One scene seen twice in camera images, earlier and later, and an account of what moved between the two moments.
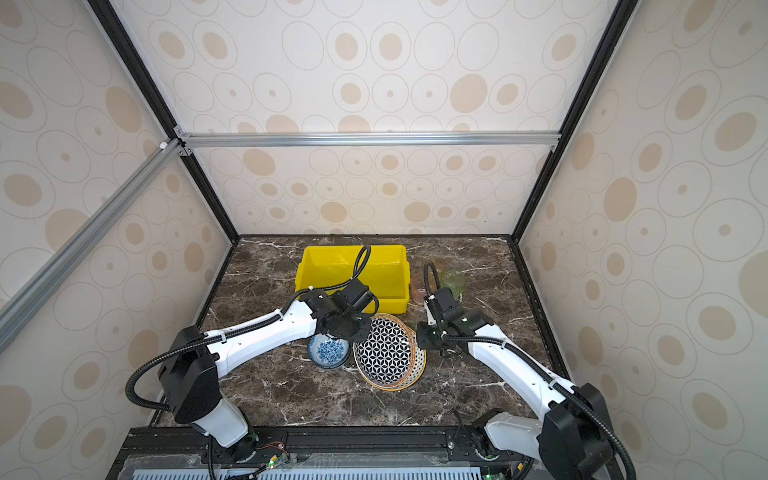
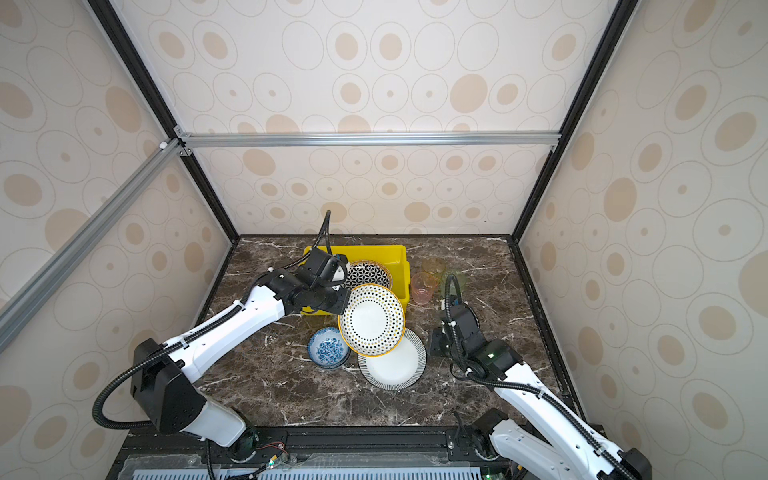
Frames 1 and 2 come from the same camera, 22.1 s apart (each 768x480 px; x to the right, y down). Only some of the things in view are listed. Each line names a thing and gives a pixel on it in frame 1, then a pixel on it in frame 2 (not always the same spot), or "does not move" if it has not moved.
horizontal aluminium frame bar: (209, 140) does not move
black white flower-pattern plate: (387, 356) -> (362, 272)
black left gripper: (366, 322) -> (342, 299)
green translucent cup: (455, 280) does not move
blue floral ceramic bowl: (328, 352) does not move
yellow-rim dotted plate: (418, 364) -> (373, 321)
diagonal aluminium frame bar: (28, 292) does not move
